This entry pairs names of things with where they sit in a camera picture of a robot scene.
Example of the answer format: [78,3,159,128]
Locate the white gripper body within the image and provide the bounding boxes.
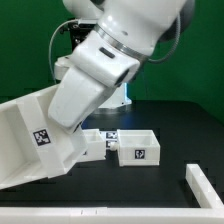
[48,67,115,134]

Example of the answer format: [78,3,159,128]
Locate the large white drawer housing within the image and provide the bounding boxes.
[0,87,87,190]

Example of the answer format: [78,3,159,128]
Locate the white drawer box with knob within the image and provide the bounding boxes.
[111,129,160,167]

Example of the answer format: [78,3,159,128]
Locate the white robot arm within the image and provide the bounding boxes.
[48,0,195,133]

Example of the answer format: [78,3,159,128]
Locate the small white drawer box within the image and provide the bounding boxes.
[79,129,106,162]

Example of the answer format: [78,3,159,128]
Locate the white marker tag plate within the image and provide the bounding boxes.
[100,131,117,150]

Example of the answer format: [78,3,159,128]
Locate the white L-shaped table fence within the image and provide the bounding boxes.
[0,164,224,224]

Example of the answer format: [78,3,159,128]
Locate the grey cable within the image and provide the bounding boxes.
[48,19,80,84]

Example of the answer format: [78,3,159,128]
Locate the black camera stand pole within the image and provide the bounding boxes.
[69,24,81,49]

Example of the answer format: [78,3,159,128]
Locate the black camera on stand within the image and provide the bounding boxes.
[71,19,97,32]

